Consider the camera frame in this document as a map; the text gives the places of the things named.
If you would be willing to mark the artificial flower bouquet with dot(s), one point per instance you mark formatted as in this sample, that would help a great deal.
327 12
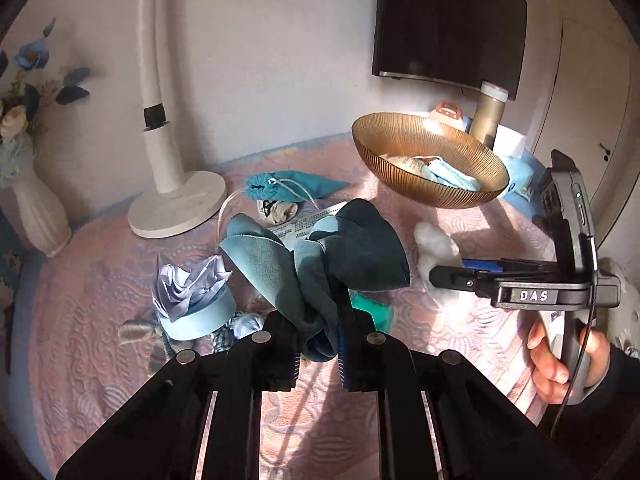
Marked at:
25 90

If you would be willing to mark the person's right forearm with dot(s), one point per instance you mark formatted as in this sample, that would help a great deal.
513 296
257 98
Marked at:
617 380

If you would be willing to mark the amber ribbed glass bowl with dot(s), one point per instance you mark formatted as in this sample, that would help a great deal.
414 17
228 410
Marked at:
400 175

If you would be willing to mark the blue plaid fabric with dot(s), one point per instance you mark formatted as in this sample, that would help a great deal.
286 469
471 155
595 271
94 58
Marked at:
240 326

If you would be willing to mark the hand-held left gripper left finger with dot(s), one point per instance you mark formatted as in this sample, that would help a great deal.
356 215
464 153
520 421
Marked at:
286 366

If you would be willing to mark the grey sock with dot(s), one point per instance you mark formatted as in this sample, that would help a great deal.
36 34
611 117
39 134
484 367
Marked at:
136 333

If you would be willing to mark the crumpled white paper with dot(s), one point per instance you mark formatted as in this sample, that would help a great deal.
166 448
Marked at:
190 285

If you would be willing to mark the teal microfiber cloth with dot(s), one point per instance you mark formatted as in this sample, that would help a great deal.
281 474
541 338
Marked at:
370 250

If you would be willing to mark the light blue round box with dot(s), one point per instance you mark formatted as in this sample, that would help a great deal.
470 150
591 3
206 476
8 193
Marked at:
200 322

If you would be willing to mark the printed paper slip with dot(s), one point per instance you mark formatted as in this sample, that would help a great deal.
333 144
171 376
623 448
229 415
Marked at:
312 220

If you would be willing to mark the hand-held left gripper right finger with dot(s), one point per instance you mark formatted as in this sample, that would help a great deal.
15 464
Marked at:
346 366

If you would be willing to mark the green plastic packet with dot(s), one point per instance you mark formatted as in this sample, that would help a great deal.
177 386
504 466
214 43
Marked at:
376 312

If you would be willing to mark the white wardrobe door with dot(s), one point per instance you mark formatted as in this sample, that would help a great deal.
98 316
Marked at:
580 110

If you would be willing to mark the blue tissue pack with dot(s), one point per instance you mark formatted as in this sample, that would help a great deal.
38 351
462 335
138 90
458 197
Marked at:
520 175

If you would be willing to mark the white ribbed vase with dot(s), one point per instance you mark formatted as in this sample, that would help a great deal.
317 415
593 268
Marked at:
40 220

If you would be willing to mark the light blue face mask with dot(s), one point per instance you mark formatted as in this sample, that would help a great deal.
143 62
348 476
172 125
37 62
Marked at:
450 175

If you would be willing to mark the white paper sheet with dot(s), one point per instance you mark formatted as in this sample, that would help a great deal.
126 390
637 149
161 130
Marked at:
511 141

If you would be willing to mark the white cotton wad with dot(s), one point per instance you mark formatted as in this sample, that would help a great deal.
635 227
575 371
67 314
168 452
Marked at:
435 245

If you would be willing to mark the person's right hand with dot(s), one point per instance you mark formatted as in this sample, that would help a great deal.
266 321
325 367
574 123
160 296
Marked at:
547 360

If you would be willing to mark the black monitor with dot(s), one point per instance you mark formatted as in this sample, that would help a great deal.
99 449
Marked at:
450 20

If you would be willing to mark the small crumpled wrapper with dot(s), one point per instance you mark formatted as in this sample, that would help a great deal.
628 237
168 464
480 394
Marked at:
276 211

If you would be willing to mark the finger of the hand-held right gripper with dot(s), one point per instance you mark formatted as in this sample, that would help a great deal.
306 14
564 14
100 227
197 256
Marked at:
460 280
505 263

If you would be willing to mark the pink plastic case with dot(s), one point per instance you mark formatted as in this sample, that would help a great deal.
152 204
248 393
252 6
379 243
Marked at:
446 111

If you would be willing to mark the gold thermos bottle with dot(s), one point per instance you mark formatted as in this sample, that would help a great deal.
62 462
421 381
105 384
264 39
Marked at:
487 120

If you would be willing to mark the white desk lamp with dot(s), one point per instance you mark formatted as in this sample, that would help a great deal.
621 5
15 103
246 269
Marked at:
165 160

